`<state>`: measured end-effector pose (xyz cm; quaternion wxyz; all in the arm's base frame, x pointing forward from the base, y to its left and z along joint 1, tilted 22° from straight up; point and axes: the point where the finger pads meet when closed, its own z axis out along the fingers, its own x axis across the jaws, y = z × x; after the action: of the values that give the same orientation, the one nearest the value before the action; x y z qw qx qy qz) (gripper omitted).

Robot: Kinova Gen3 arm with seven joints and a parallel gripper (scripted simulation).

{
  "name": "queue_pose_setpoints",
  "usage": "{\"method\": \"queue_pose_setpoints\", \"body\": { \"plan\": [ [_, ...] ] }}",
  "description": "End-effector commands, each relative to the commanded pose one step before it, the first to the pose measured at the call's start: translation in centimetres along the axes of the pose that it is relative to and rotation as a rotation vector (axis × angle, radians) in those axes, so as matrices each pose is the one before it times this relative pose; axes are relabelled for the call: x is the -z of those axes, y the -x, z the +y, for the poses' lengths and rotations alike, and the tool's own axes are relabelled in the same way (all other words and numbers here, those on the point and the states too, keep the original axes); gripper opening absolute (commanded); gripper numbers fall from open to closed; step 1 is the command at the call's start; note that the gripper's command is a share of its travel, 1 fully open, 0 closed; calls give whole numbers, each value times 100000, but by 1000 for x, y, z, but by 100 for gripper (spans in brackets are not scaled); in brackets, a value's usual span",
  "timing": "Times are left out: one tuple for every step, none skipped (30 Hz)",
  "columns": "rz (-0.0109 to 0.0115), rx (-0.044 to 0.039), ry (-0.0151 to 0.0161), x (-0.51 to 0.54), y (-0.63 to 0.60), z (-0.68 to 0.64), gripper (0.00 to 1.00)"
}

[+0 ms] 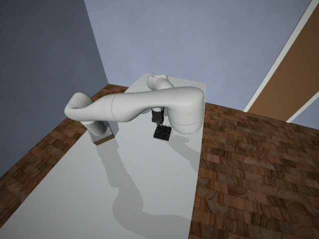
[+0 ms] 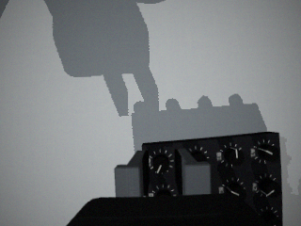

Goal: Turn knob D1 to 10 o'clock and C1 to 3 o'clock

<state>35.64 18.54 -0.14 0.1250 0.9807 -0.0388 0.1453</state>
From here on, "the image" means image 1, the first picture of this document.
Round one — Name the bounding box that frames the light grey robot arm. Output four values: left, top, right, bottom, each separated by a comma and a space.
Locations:
64, 74, 204, 136

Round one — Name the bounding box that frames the black knob box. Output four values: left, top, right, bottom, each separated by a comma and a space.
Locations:
154, 124, 171, 141

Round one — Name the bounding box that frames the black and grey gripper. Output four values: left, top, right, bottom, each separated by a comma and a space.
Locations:
151, 107, 164, 126

